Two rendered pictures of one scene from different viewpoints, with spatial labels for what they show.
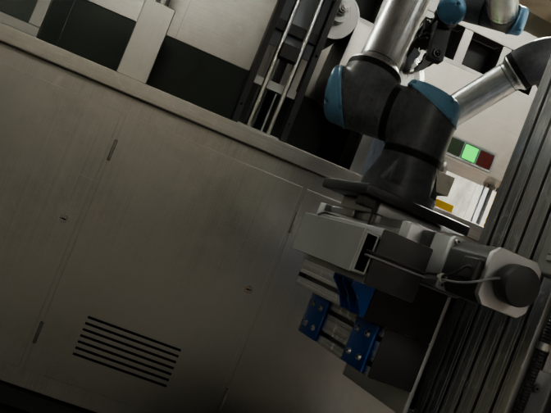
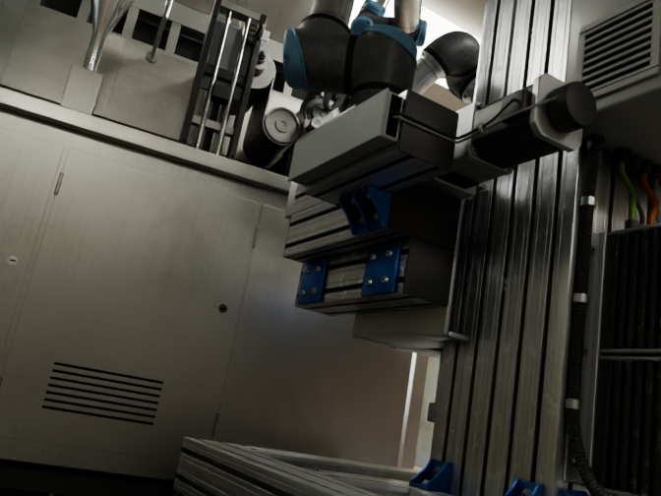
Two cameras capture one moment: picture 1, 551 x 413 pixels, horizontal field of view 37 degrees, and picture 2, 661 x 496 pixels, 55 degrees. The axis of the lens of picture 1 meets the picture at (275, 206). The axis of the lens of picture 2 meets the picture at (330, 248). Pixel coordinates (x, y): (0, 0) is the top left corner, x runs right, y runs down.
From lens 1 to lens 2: 0.62 m
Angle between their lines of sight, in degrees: 16
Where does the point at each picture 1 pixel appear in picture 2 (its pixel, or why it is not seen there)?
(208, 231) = (173, 255)
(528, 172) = (505, 75)
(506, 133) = not seen: hidden behind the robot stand
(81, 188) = (29, 225)
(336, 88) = (294, 43)
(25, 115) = not seen: outside the picture
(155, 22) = (85, 86)
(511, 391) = (569, 256)
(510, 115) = not seen: hidden behind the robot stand
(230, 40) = (157, 115)
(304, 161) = (257, 175)
